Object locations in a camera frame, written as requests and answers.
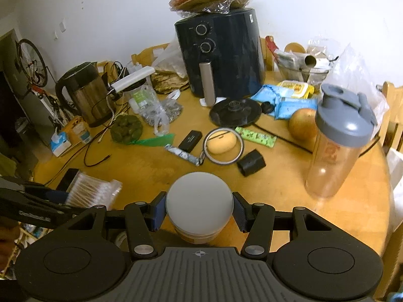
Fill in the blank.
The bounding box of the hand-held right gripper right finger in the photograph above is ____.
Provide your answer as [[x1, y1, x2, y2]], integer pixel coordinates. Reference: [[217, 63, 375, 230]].
[[233, 191, 334, 258]]

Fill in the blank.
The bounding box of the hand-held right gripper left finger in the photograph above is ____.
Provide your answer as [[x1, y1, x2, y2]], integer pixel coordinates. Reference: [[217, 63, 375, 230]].
[[68, 191, 167, 258]]

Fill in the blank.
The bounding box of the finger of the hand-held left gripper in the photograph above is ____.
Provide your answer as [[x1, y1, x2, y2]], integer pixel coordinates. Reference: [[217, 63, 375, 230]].
[[0, 178, 68, 205], [0, 193, 78, 227]]

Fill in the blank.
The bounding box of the clear cotton swab pack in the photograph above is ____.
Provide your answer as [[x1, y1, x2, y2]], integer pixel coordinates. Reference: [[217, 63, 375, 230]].
[[65, 171, 123, 210]]

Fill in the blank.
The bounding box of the white round jar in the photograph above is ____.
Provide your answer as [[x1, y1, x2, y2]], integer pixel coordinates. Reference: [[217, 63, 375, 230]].
[[165, 172, 234, 245]]

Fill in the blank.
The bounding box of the black tape roll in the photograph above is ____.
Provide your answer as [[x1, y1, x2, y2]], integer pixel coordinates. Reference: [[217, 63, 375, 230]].
[[203, 128, 245, 166]]

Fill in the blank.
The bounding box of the black power adapter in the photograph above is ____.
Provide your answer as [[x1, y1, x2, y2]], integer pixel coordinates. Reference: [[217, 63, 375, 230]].
[[236, 150, 267, 177]]

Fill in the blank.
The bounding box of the blue white tissue box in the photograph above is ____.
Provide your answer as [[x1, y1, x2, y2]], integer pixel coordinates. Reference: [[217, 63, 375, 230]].
[[50, 130, 73, 158]]

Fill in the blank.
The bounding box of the silver foil packet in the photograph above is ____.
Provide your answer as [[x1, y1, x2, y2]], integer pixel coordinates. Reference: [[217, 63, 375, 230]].
[[165, 144, 202, 166]]

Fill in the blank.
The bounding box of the small pill bottle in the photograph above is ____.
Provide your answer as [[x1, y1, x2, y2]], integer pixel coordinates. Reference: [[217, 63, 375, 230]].
[[77, 125, 93, 144]]

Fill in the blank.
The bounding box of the yellow earbud case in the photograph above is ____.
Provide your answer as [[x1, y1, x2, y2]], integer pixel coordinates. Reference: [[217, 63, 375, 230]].
[[198, 131, 237, 165]]

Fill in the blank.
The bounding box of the small black box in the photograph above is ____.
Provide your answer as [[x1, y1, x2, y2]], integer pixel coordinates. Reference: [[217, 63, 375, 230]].
[[178, 130, 203, 152]]

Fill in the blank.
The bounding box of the green sachet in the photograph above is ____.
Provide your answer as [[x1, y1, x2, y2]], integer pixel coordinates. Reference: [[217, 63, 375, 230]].
[[235, 126, 277, 148]]

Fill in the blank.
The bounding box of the green net bag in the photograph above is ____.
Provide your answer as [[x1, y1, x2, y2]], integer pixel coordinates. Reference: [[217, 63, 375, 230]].
[[110, 115, 176, 148]]

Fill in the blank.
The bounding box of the clear bag of dark seeds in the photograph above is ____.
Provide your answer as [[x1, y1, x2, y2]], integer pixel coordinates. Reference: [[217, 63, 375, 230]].
[[140, 92, 184, 136]]

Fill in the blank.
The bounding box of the black round lid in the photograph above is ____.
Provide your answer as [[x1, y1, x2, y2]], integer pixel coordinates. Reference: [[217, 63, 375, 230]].
[[209, 98, 263, 129]]

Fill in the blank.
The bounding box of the steel electric kettle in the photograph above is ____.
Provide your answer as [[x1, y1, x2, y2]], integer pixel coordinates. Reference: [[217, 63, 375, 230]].
[[56, 62, 116, 128]]

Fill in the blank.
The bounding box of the yellow apple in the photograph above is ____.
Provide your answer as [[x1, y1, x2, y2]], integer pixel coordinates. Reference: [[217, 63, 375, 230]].
[[289, 108, 318, 141]]

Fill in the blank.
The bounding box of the clear shaker bottle grey lid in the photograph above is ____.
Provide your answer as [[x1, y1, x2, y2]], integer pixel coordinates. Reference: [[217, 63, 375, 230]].
[[305, 83, 378, 199]]

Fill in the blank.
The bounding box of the white jar green label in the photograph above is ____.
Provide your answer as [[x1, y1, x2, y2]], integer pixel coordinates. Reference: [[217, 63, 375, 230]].
[[128, 85, 158, 114]]

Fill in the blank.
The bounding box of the flat blue wet wipe packet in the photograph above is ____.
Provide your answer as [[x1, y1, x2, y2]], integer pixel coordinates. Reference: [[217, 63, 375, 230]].
[[273, 97, 318, 121]]

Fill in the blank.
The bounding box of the opened blue wet wipe packet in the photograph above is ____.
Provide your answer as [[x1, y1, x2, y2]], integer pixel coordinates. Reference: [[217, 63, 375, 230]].
[[250, 84, 295, 105]]

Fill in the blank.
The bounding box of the brown paper bag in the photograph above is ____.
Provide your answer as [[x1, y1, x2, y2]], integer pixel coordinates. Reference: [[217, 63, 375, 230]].
[[151, 67, 190, 94]]

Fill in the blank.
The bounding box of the bicycle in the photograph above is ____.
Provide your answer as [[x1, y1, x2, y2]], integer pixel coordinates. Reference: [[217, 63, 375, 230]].
[[16, 39, 78, 127]]

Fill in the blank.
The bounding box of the yellow wet wipe packet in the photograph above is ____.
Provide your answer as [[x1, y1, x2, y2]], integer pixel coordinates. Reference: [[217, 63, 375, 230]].
[[277, 81, 316, 99]]

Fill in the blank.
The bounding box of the glass bowl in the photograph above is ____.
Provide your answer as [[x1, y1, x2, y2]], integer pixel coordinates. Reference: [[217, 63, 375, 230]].
[[275, 50, 332, 84]]

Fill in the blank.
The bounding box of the crumpled clear plastic bag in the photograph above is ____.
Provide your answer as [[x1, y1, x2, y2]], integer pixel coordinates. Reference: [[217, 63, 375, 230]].
[[154, 36, 187, 77]]

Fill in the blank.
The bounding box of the dark blue air fryer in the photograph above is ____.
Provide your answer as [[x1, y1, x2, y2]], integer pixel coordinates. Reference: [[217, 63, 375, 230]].
[[174, 8, 267, 107]]

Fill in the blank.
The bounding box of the silver foil roll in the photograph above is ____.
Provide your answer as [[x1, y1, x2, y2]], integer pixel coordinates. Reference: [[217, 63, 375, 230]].
[[296, 53, 318, 69]]

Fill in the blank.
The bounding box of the red packet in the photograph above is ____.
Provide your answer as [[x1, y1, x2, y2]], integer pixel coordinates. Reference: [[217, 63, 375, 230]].
[[265, 35, 280, 58]]

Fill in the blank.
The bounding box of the round wooden lid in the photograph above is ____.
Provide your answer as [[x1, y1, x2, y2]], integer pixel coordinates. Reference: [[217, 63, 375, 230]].
[[285, 42, 306, 55]]

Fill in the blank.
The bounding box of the large clear plastic bag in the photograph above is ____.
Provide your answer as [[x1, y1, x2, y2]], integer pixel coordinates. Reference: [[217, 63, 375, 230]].
[[307, 38, 390, 140]]

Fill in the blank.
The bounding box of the thin black cable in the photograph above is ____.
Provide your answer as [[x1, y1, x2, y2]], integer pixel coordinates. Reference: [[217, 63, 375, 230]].
[[83, 126, 111, 167]]

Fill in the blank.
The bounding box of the black kettle cord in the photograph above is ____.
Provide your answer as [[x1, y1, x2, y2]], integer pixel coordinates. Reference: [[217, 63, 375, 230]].
[[254, 122, 316, 155]]

